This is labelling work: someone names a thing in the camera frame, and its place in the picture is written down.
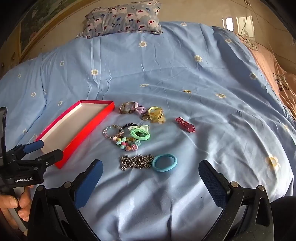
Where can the person's left hand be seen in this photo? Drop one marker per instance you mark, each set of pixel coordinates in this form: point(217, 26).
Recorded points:
point(24, 204)

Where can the yellow claw hair clip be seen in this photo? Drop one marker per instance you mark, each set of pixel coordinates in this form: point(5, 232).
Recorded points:
point(158, 116)

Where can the printed blue pillow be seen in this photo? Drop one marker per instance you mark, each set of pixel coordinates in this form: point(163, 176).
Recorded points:
point(122, 18)

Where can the pink printed blanket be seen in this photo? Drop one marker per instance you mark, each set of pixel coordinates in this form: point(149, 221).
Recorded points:
point(277, 76)

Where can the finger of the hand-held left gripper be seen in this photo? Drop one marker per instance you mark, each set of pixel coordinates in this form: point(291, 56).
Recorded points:
point(34, 146)
point(52, 156)

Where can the red hair clip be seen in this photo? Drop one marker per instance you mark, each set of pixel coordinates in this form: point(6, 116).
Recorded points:
point(185, 125)

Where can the blue flowered bed sheet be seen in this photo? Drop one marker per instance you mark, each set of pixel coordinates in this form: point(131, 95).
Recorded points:
point(161, 69)

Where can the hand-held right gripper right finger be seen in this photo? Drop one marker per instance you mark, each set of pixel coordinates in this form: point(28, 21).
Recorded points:
point(212, 183)

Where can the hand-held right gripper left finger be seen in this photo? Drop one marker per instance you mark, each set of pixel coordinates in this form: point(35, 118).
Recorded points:
point(90, 180)

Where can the framed landscape picture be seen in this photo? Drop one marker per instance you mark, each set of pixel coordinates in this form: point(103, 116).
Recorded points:
point(39, 25)

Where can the red cardboard box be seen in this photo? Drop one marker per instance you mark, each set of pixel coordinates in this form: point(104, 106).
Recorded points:
point(76, 129)

